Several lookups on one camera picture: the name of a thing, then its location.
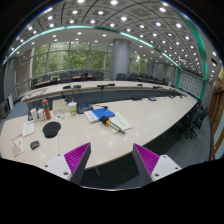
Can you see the white paper booklet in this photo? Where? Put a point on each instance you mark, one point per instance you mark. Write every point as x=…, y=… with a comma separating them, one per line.
x=121, y=122

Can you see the grey desk phone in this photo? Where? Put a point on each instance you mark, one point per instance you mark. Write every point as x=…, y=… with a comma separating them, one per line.
x=82, y=107

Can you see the black orange handled tool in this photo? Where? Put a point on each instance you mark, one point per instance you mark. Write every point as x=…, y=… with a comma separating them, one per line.
x=107, y=122

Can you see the red white leaflet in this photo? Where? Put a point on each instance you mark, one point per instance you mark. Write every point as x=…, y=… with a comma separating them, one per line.
x=17, y=145

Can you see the red bottle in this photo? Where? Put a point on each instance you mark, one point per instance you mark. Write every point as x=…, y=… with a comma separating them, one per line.
x=46, y=109

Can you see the white paper sheet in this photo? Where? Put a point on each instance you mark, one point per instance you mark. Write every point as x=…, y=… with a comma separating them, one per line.
x=28, y=128

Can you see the white jar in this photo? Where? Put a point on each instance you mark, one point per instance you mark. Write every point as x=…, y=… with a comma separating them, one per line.
x=40, y=113

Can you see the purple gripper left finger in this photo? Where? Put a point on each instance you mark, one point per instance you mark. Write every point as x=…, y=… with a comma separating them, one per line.
x=71, y=165

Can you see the grey round pillar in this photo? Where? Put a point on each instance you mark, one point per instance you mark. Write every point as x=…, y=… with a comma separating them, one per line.
x=120, y=57

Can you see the black round mouse pad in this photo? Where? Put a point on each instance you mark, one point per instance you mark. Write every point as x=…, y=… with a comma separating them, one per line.
x=51, y=129

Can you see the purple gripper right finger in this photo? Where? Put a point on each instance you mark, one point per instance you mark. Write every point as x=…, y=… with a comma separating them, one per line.
x=151, y=166

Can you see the black office chair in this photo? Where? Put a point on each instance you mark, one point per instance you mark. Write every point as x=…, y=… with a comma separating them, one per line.
x=188, y=127

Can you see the black computer mouse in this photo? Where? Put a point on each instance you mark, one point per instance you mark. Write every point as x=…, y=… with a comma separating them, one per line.
x=34, y=144

